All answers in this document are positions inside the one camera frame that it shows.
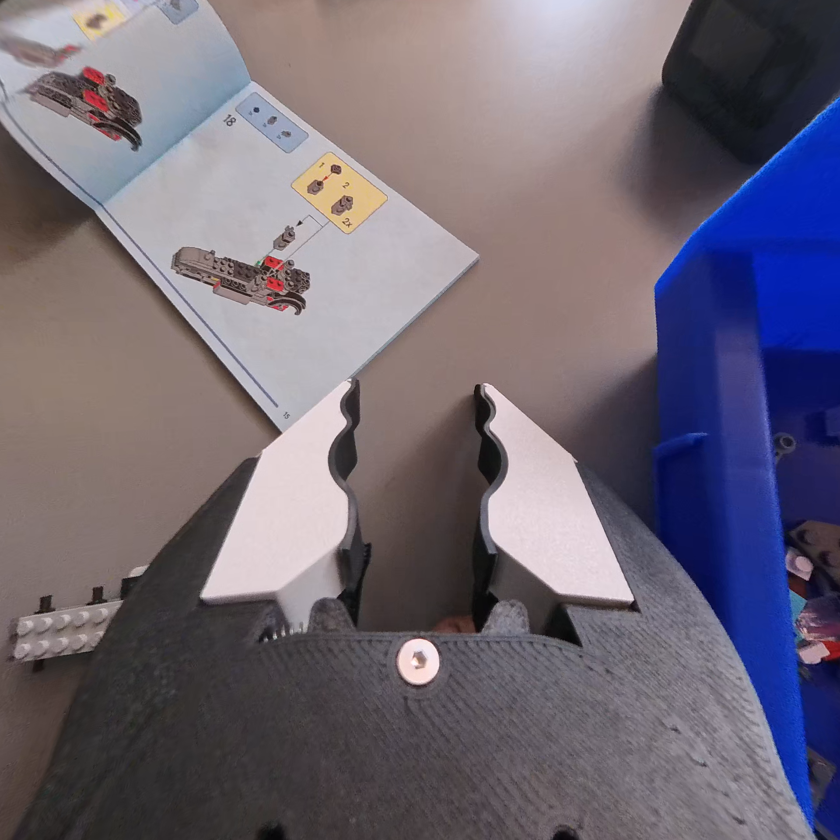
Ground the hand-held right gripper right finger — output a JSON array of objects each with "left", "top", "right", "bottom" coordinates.
[{"left": 471, "top": 383, "right": 637, "bottom": 637}]

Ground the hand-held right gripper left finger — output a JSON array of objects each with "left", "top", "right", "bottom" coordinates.
[{"left": 199, "top": 378, "right": 374, "bottom": 634}]

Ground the blue plastic bin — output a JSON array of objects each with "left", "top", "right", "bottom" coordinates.
[{"left": 651, "top": 97, "right": 840, "bottom": 829}]

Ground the grey toy brick model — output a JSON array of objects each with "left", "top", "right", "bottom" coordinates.
[{"left": 7, "top": 564, "right": 151, "bottom": 676}]

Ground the toy instruction booklet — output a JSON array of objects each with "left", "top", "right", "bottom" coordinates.
[{"left": 0, "top": 0, "right": 481, "bottom": 434}]

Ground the pile of red black toy bricks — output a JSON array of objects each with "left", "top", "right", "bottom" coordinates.
[{"left": 771, "top": 430, "right": 840, "bottom": 788}]

